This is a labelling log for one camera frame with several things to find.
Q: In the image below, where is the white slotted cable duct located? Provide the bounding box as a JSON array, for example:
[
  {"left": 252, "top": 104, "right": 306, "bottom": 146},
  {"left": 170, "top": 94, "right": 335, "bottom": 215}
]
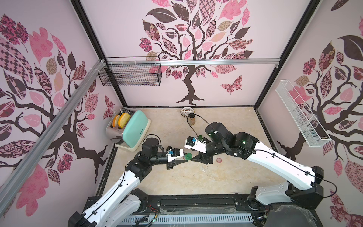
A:
[{"left": 118, "top": 213, "right": 253, "bottom": 227}]

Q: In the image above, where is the white wire wall shelf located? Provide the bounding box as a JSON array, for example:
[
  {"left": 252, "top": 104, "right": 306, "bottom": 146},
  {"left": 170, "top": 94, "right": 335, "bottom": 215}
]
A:
[{"left": 276, "top": 79, "right": 332, "bottom": 148}]

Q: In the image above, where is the black white patterned bowl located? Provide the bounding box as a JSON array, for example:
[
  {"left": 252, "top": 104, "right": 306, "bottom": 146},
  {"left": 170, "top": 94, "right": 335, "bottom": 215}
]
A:
[{"left": 180, "top": 107, "right": 195, "bottom": 118}]

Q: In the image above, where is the black wire wall basket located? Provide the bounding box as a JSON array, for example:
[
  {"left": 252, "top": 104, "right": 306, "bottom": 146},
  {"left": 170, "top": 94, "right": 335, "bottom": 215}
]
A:
[{"left": 98, "top": 55, "right": 162, "bottom": 86}]

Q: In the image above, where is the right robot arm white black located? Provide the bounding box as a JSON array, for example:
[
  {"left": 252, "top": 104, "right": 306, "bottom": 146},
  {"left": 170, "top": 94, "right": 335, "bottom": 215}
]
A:
[{"left": 184, "top": 122, "right": 324, "bottom": 210}]

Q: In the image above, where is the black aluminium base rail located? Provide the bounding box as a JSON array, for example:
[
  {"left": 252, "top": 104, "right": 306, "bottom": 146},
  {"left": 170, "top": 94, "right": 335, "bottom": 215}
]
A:
[{"left": 85, "top": 188, "right": 316, "bottom": 219}]

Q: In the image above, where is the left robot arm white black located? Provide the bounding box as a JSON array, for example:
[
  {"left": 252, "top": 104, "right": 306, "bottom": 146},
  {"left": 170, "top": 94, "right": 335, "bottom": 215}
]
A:
[{"left": 68, "top": 138, "right": 185, "bottom": 227}]

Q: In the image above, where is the mint green toaster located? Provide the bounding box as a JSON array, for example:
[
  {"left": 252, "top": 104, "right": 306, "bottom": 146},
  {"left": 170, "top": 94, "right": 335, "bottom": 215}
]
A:
[{"left": 115, "top": 110, "right": 151, "bottom": 152}]

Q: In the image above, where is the green paint jar with label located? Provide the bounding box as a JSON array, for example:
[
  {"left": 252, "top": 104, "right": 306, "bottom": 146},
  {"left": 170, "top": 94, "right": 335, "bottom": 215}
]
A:
[{"left": 183, "top": 153, "right": 193, "bottom": 161}]

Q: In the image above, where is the spice jar with black cap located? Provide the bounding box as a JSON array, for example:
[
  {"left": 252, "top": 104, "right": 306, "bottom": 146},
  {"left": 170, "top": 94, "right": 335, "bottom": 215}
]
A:
[{"left": 188, "top": 113, "right": 195, "bottom": 126}]

